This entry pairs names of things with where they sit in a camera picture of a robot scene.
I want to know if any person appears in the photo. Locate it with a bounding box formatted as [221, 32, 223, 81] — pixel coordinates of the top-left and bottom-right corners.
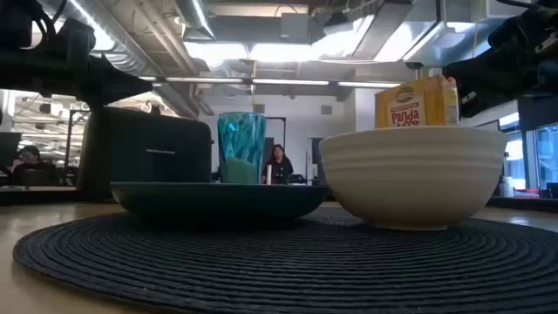
[9, 145, 58, 188]
[260, 144, 295, 185]

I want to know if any white container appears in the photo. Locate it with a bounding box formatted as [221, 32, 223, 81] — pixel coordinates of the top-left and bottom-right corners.
[500, 175, 516, 199]

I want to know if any yellow Panda Puffs cereal box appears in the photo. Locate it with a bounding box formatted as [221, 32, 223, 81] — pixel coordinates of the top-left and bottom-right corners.
[374, 74, 460, 130]

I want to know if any dark teal plate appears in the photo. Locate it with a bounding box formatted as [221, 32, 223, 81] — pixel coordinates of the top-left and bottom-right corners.
[109, 181, 330, 222]

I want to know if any black woven round placemat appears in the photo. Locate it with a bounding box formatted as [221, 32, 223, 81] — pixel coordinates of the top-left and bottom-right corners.
[11, 207, 558, 314]

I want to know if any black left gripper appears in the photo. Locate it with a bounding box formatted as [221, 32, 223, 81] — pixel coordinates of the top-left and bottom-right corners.
[0, 17, 154, 106]

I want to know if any silver rectangular ventilation duct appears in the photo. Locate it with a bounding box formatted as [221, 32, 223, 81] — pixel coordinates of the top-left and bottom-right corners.
[351, 0, 493, 66]

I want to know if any teal faceted plastic tumbler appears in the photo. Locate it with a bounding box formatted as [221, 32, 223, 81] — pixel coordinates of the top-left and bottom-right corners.
[216, 111, 268, 184]

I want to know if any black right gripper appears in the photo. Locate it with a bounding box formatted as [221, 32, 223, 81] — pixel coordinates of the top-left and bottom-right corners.
[443, 0, 558, 119]

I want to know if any black monitor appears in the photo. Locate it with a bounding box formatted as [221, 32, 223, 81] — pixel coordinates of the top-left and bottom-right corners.
[0, 132, 23, 169]

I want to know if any white ribbed ceramic bowl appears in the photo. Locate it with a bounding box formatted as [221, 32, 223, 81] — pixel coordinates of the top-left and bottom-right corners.
[317, 125, 509, 231]

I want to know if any black toaster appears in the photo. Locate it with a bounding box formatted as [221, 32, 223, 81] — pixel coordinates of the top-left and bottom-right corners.
[77, 106, 214, 202]

